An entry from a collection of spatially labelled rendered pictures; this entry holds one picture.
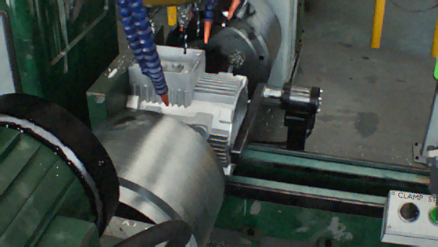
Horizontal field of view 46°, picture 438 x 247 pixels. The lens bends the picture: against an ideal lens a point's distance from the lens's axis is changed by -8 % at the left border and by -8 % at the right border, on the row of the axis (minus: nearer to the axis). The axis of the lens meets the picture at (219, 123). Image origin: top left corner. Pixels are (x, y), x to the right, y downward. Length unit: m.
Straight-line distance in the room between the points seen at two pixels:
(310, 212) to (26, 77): 0.59
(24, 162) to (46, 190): 0.03
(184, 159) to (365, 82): 1.01
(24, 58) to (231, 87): 0.38
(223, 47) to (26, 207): 0.85
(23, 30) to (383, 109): 1.05
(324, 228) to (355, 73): 0.76
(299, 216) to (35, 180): 0.72
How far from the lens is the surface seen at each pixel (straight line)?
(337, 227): 1.12
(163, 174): 0.77
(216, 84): 1.04
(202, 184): 0.82
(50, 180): 0.49
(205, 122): 0.99
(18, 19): 0.94
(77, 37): 1.11
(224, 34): 1.22
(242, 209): 1.12
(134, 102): 1.04
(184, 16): 0.95
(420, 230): 0.86
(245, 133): 1.04
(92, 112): 0.99
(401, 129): 1.54
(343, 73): 1.76
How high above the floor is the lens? 1.63
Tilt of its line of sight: 34 degrees down
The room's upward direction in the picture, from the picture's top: straight up
